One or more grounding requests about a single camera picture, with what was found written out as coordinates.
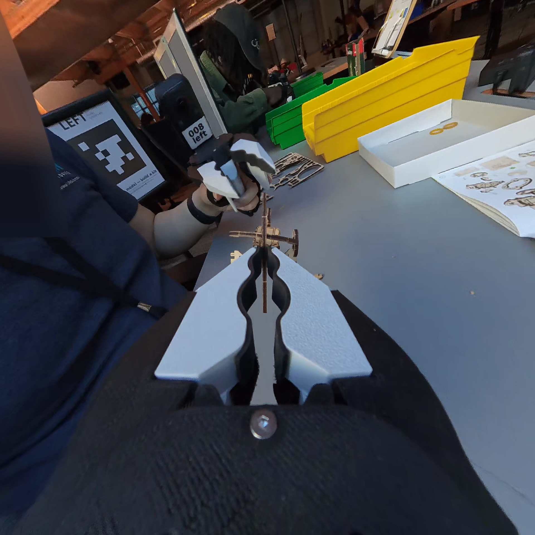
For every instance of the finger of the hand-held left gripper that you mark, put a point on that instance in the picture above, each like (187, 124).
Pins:
(213, 177)
(255, 154)

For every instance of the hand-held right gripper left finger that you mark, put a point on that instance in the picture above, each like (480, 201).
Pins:
(200, 334)

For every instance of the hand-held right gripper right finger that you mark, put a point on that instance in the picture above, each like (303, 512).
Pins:
(322, 334)

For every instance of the small wooden model assembly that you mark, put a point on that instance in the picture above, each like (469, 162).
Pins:
(264, 292)

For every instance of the curved wooden model part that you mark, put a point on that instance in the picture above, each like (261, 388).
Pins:
(237, 256)

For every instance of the person's left forearm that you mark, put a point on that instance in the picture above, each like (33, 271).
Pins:
(175, 234)

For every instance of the laser-cut wooden parts sheet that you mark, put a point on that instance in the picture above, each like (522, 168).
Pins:
(307, 161)

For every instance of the person's left hand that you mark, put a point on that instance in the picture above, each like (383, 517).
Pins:
(248, 200)

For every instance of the black wrist band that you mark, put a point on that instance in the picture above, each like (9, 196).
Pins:
(196, 213)

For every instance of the green plastic bin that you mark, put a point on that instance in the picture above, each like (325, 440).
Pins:
(307, 85)
(288, 121)

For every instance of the white partition panel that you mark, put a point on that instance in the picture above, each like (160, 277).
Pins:
(184, 54)

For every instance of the black white marker sign board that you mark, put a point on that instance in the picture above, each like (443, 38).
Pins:
(108, 150)

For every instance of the person in blue shirt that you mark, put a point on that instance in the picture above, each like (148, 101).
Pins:
(83, 334)

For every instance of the yellow plastic bin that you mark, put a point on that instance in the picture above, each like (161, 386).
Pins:
(376, 104)

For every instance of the green box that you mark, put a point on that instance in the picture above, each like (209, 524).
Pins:
(355, 58)

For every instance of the white cardboard box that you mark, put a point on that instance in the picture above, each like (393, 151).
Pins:
(418, 167)

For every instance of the wooden clipboard with papers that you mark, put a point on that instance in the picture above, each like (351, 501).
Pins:
(393, 29)

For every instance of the white instruction booklet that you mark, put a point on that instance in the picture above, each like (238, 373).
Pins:
(493, 200)

